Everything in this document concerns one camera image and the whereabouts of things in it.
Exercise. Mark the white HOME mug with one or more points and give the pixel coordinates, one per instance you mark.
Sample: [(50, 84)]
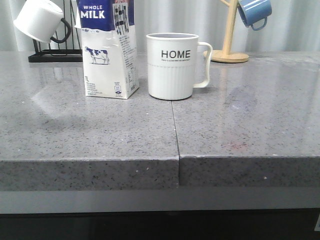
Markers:
[(171, 65)]

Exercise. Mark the blue white milk carton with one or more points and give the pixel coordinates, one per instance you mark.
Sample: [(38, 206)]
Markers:
[(109, 48)]

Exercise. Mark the wooden mug tree stand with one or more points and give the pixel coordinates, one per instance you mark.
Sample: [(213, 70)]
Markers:
[(225, 55)]

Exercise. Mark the blue enamel mug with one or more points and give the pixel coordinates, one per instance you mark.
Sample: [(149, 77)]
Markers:
[(252, 11)]

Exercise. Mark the black wire mug rack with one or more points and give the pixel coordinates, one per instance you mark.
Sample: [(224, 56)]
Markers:
[(68, 51)]

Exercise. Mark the tilted white mug black handle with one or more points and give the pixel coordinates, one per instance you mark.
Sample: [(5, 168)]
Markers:
[(40, 19)]

